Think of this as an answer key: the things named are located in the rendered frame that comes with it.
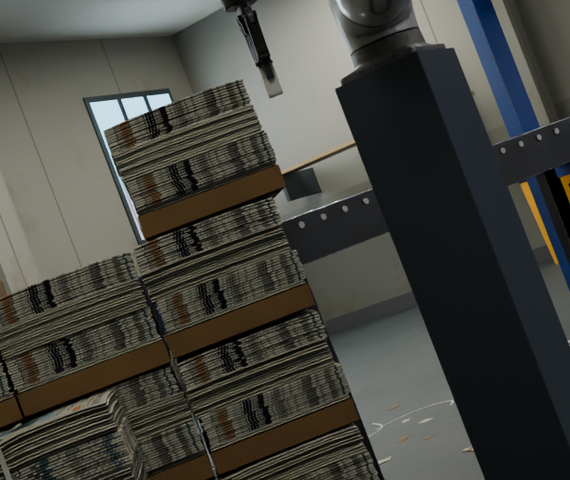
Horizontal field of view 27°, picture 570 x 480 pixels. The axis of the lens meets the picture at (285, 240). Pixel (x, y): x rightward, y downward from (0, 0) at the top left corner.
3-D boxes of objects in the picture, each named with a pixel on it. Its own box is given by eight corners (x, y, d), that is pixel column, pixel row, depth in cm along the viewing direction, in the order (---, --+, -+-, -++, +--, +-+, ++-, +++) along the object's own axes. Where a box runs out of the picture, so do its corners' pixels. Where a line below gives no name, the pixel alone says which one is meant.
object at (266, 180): (286, 185, 227) (278, 164, 227) (145, 238, 224) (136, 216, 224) (278, 193, 243) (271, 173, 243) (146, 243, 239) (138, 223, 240)
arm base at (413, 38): (456, 48, 256) (446, 24, 256) (414, 51, 237) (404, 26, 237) (384, 81, 266) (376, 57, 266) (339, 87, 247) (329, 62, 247)
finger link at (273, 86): (271, 61, 247) (271, 61, 246) (283, 92, 247) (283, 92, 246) (257, 66, 246) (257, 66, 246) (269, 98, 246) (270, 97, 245)
